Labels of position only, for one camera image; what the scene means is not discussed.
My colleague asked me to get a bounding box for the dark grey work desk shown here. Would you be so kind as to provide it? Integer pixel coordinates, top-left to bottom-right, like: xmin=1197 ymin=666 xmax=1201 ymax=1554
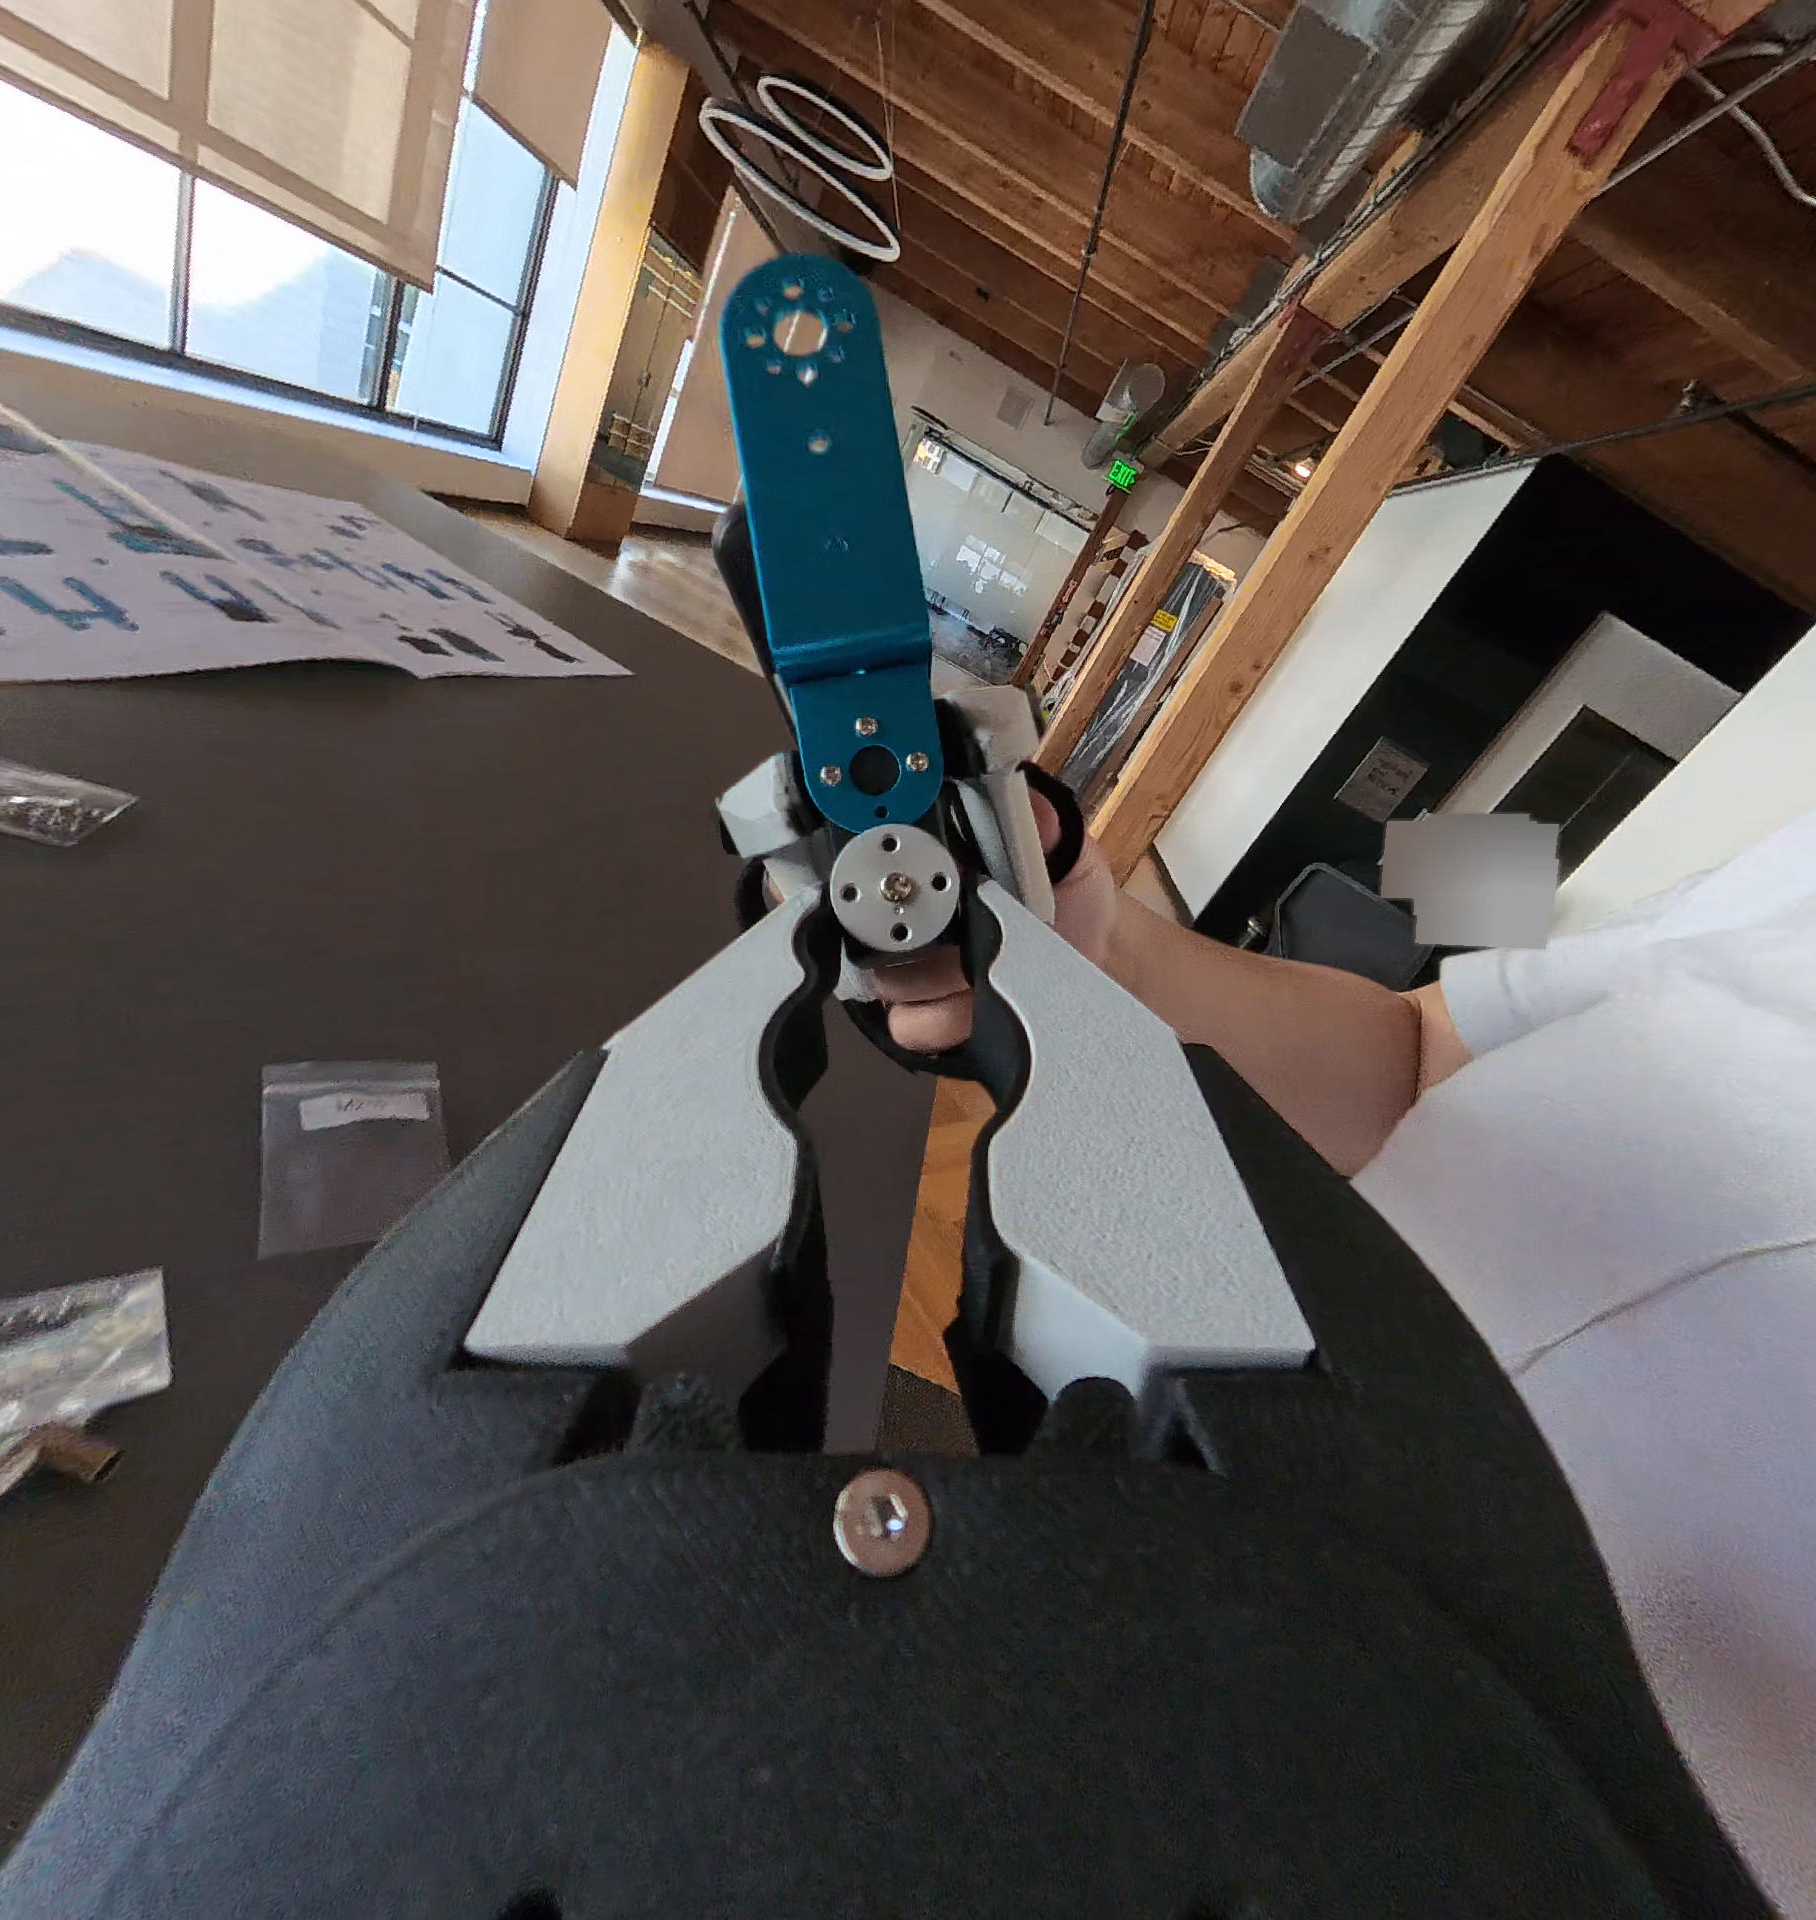
xmin=0 ymin=396 xmax=943 ymax=1920

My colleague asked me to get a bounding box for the printed assembly instruction sheet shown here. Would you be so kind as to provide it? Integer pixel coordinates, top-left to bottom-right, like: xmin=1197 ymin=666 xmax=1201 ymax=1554
xmin=0 ymin=396 xmax=635 ymax=690

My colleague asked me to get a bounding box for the person's white shirt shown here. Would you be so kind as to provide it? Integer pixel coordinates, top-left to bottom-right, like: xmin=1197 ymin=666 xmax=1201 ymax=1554
xmin=1349 ymin=780 xmax=1816 ymax=1920

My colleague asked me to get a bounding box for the white ring ceiling light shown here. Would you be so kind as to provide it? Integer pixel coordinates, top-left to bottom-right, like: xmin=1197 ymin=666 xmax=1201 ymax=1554
xmin=698 ymin=95 xmax=905 ymax=266
xmin=756 ymin=74 xmax=896 ymax=183

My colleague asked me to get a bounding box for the person's right hand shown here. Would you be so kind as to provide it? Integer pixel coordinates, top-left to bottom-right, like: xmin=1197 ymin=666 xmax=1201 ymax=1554
xmin=865 ymin=831 xmax=1153 ymax=1060

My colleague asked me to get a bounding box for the silver air duct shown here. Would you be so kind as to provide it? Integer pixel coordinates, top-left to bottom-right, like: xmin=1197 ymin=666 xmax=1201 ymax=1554
xmin=1235 ymin=0 xmax=1543 ymax=229

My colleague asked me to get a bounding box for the small metal socket wrench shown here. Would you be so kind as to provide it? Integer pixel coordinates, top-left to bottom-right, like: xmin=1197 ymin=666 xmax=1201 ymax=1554
xmin=0 ymin=1421 xmax=123 ymax=1543

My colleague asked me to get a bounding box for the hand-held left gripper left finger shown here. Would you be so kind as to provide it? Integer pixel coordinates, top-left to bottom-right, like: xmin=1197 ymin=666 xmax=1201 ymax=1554
xmin=459 ymin=885 xmax=837 ymax=1446

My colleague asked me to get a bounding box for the beige roller blind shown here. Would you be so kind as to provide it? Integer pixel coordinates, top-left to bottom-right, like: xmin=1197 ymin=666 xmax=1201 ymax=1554
xmin=0 ymin=0 xmax=478 ymax=290

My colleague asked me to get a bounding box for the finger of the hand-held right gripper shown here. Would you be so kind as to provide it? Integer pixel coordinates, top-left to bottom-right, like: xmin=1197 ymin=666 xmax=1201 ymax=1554
xmin=711 ymin=502 xmax=786 ymax=688

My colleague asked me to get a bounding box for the blue metal bracket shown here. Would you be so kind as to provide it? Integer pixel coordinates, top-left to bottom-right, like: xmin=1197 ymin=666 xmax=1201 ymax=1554
xmin=720 ymin=254 xmax=950 ymax=835

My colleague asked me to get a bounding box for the wooden support post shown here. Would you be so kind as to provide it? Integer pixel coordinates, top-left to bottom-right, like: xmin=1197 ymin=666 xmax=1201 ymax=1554
xmin=1085 ymin=0 xmax=1722 ymax=889

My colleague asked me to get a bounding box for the scatter of small parts bags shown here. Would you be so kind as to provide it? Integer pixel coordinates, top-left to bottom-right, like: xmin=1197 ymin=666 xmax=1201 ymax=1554
xmin=0 ymin=750 xmax=454 ymax=1452

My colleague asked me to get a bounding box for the person's right forearm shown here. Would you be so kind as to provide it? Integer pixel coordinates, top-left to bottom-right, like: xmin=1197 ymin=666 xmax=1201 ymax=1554
xmin=1101 ymin=885 xmax=1467 ymax=1182

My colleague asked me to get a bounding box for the black office chair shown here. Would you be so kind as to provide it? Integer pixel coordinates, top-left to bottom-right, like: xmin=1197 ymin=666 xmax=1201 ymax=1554
xmin=1250 ymin=861 xmax=1438 ymax=995

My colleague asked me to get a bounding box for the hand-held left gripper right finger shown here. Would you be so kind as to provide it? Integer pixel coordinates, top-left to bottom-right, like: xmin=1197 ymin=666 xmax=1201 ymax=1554
xmin=953 ymin=880 xmax=1321 ymax=1452

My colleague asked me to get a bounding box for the silver round metal flange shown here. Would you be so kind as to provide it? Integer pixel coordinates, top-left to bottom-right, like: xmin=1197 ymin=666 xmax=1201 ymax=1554
xmin=828 ymin=823 xmax=964 ymax=964

